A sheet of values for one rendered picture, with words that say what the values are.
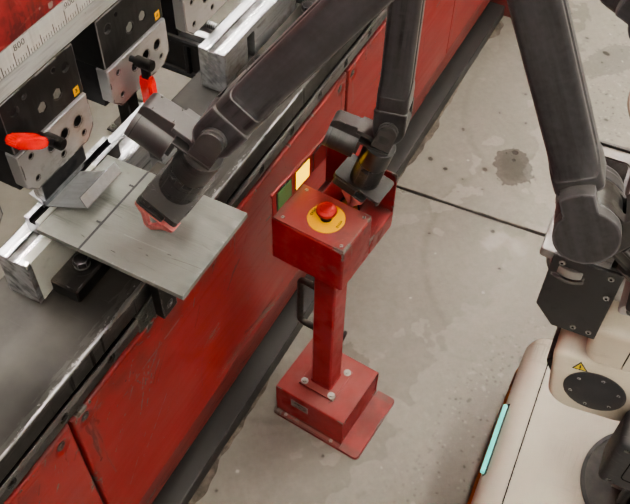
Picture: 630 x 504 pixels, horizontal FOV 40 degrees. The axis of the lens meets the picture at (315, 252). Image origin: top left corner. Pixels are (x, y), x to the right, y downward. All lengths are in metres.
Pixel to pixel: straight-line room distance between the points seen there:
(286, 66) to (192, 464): 1.34
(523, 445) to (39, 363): 1.07
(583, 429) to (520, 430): 0.14
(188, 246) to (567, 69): 0.62
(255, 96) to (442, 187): 1.77
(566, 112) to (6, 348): 0.88
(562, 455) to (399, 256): 0.86
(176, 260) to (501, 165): 1.76
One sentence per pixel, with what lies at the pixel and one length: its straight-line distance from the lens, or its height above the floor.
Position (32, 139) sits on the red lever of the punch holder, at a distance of 1.17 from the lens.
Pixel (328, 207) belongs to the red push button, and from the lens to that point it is 1.59.
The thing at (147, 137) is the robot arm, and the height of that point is 1.22.
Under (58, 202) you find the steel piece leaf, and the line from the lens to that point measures 1.38.
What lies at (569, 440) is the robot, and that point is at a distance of 2.00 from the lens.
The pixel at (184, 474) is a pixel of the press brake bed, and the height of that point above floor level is 0.05.
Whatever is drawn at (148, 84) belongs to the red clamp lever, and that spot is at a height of 1.13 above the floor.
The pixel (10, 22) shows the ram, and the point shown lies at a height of 1.35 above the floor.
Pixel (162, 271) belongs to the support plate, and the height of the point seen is 1.00.
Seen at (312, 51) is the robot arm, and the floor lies 1.39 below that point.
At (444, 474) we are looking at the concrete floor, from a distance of 2.21.
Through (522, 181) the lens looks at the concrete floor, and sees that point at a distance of 2.84.
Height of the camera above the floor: 1.99
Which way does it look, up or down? 51 degrees down
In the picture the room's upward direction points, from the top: 1 degrees clockwise
